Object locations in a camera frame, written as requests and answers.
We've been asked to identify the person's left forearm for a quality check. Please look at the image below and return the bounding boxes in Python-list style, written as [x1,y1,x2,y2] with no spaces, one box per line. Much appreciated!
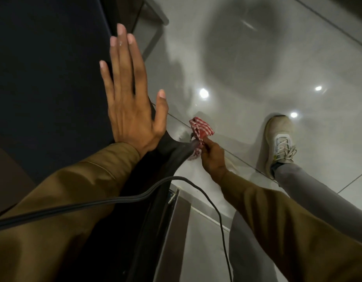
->
[0,142,141,282]

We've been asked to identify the black cable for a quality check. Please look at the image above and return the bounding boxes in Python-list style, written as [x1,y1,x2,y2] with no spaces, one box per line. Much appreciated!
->
[0,175,233,282]

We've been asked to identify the red white checkered cloth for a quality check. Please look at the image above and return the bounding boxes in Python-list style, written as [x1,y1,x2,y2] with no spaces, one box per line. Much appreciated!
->
[188,116,215,161]

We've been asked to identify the dark blue chair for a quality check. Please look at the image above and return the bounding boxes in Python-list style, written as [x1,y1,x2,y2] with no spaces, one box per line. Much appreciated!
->
[0,0,200,282]

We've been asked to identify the person's right leg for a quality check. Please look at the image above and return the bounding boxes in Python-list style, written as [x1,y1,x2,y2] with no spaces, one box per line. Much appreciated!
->
[271,162,362,245]

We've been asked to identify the person's right white shoe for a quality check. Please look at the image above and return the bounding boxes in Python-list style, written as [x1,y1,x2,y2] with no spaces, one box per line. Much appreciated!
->
[263,114,297,180]

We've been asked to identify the person's right forearm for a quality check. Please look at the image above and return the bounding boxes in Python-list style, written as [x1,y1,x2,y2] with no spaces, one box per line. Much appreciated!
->
[219,170,362,282]

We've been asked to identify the person's left hand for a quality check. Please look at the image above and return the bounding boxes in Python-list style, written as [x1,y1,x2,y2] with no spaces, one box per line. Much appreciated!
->
[99,23,169,158]

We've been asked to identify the person's leg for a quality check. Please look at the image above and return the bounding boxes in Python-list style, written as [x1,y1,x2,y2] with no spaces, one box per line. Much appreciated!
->
[228,210,280,282]
[271,162,362,245]

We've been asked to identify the person's left leg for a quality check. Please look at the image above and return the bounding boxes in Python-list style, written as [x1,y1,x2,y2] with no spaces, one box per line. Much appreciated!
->
[228,210,280,282]

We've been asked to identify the person's right hand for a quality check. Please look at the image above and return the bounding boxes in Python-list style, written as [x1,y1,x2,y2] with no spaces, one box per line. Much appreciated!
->
[200,137,229,184]

